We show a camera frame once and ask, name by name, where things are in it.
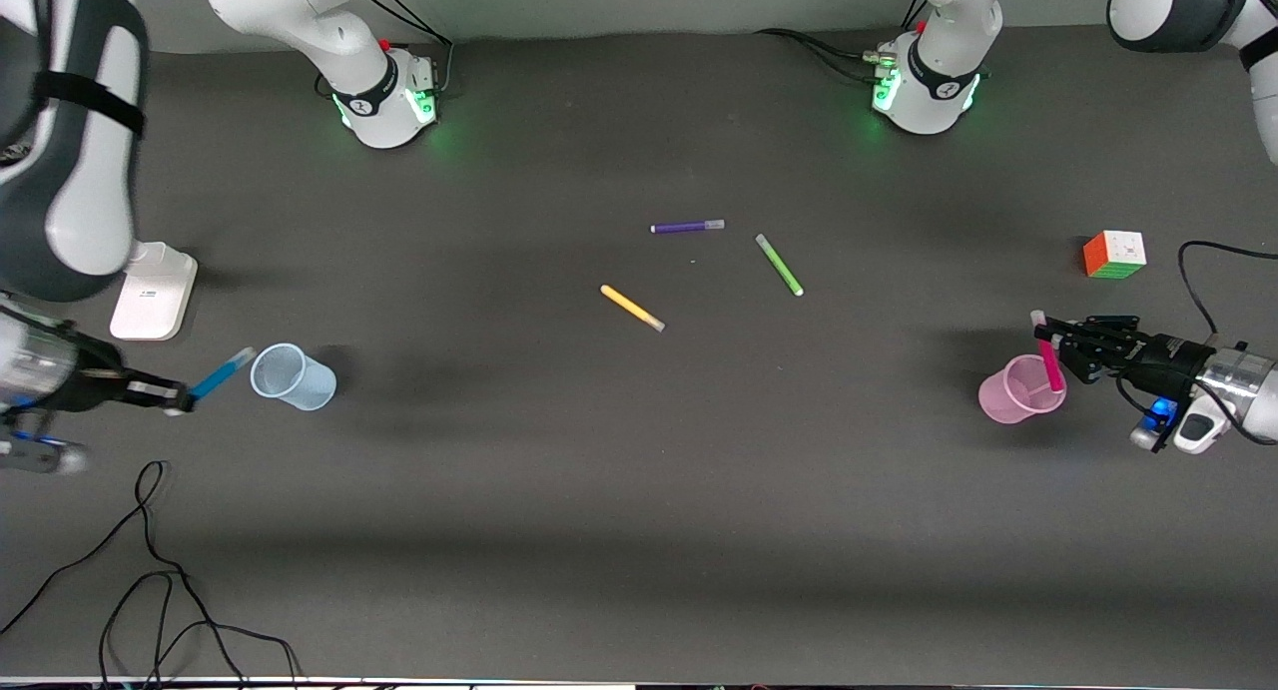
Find white rounded flat device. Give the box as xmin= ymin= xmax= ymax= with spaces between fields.
xmin=109 ymin=242 xmax=199 ymax=343

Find black left arm base cables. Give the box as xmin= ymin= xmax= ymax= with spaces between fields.
xmin=754 ymin=0 xmax=935 ymax=84

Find green marker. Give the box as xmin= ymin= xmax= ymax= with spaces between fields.
xmin=755 ymin=233 xmax=805 ymax=298

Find blue marker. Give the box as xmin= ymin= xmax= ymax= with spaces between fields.
xmin=188 ymin=346 xmax=257 ymax=403

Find black right arm base cables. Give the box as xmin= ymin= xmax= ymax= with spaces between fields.
xmin=315 ymin=0 xmax=456 ymax=100

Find colourful puzzle cube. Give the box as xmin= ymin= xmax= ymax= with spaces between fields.
xmin=1083 ymin=230 xmax=1147 ymax=281

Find black arm base cables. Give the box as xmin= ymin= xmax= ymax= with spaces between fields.
xmin=315 ymin=0 xmax=456 ymax=100
xmin=754 ymin=0 xmax=935 ymax=84

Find loose black table cable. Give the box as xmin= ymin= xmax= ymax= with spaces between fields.
xmin=0 ymin=459 xmax=301 ymax=689

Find yellow marker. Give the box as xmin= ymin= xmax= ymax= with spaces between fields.
xmin=599 ymin=284 xmax=666 ymax=334

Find translucent blue plastic cup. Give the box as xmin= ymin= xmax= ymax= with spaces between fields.
xmin=250 ymin=343 xmax=338 ymax=412

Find translucent pink plastic cup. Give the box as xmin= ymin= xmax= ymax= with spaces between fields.
xmin=977 ymin=353 xmax=1068 ymax=425

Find pink marker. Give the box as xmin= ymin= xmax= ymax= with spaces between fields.
xmin=1030 ymin=310 xmax=1065 ymax=393

